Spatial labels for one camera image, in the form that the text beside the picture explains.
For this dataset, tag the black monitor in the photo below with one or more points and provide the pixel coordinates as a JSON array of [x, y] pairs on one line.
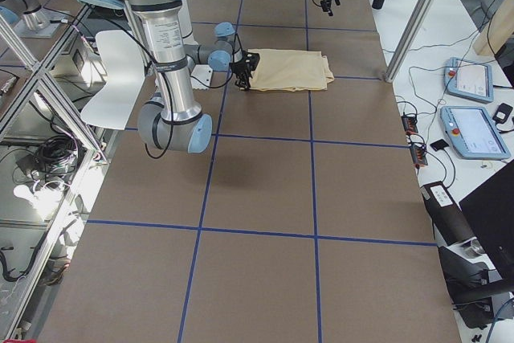
[[488, 210]]

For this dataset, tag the aluminium frame post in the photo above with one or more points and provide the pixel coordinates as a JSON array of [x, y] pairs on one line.
[[408, 36]]

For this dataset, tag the orange black usb hub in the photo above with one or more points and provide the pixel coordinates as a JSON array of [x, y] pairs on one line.
[[409, 123], [418, 154]]

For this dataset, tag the upper blue teach pendant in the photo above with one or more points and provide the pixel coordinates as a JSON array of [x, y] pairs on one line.
[[469, 80]]

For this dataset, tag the blue teach pendant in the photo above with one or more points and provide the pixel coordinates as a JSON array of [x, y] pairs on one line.
[[469, 80], [472, 133]]

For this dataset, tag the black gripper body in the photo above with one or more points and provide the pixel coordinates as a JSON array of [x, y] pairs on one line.
[[241, 67]]

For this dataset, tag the lower blue teach pendant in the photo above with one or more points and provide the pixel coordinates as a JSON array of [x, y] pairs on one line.
[[472, 133]]

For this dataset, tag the white chair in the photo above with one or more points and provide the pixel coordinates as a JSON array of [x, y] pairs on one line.
[[111, 107]]

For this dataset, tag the beige long-sleeve graphic t-shirt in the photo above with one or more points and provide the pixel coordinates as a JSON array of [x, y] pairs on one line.
[[290, 70]]

